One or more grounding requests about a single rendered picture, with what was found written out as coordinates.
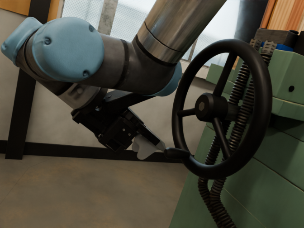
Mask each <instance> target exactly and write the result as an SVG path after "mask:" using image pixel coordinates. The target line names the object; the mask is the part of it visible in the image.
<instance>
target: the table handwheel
mask: <svg viewBox="0 0 304 228"><path fill-rule="evenodd" d="M221 53H229V55H228V58H227V60H226V63H225V65H224V68H223V71H222V73H221V75H220V78H219V80H218V82H217V85H216V87H215V89H214V91H213V93H212V94H211V93H207V92H205V93H203V94H202V95H201V96H200V97H199V98H198V99H197V101H196V103H195V107H194V108H192V109H186V110H183V109H184V104H185V99H186V95H187V92H188V90H189V87H190V85H191V83H192V81H193V79H194V77H195V75H196V74H197V72H198V71H199V70H200V68H201V67H202V66H203V65H204V64H205V63H206V62H207V61H208V60H210V59H211V58H213V57H214V56H217V55H219V54H221ZM237 56H239V57H240V58H241V59H242V60H243V61H244V62H245V63H246V65H247V67H248V68H249V71H250V73H251V76H252V80H253V85H254V107H253V109H252V112H251V115H250V117H249V118H248V119H249V120H248V121H247V122H248V123H247V124H249V128H248V130H247V133H246V135H245V137H244V139H243V141H242V142H241V144H240V145H239V147H238V148H237V150H236V151H235V152H234V153H233V154H232V151H231V149H230V146H229V144H228V141H227V139H226V136H225V133H224V130H223V127H222V124H221V122H222V121H224V120H230V121H234V122H235V121H236V118H237V116H238V113H239V110H240V109H241V108H240V107H241V106H238V105H234V104H229V103H228V102H227V100H226V98H225V97H223V96H221V95H222V92H223V90H224V87H225V85H226V82H227V79H228V77H229V74H230V72H231V70H232V67H233V65H234V63H235V61H236V59H237ZM272 100H273V95H272V84H271V77H270V74H269V71H268V68H267V65H266V63H265V61H264V59H263V58H262V56H261V55H260V53H259V52H258V51H257V50H256V49H255V48H254V47H253V46H252V45H250V44H248V43H247V42H245V41H242V40H239V39H233V38H227V39H222V40H218V41H216V42H214V43H211V44H210V45H208V46H207V47H205V48H204V49H202V50H201V51H200V52H199V53H198V54H197V55H196V56H195V57H194V58H193V60H192V61H191V62H190V64H189V65H188V67H187V68H186V70H185V72H184V74H183V76H182V78H181V80H180V82H179V85H178V87H177V90H176V94H175V98H174V102H173V108H172V117H171V127H172V136H173V141H174V145H175V148H178V149H182V150H185V151H189V149H188V147H187V145H186V142H185V137H184V132H183V117H186V116H191V115H196V117H197V119H198V120H200V121H203V122H209V123H212V125H213V128H214V130H215V133H216V135H217V138H218V141H219V144H220V147H221V150H222V153H223V157H224V159H225V161H223V162H221V163H219V164H216V165H205V164H202V163H200V162H199V161H197V160H196V159H195V158H194V157H193V156H192V154H191V153H190V157H189V158H188V159H181V161H182V163H183V164H184V165H185V167H186V168H187V169H188V170H189V171H190V172H192V173H193V174H195V175H197V176H198V177H201V178H204V179H209V180H218V179H222V178H226V177H228V176H231V175H233V174H234V173H236V172H238V171H239V170H240V169H242V168H243V167H244V166H245V165H246V164H247V163H248V162H249V161H250V160H251V158H252V157H253V156H254V155H255V153H256V152H257V150H258V148H259V147H260V145H261V143H262V141H263V139H264V136H265V134H266V132H267V129H268V128H270V127H272V126H273V125H274V123H275V120H276V119H275V116H274V114H272V113H271V111H272ZM189 152H190V151H189Z"/></svg>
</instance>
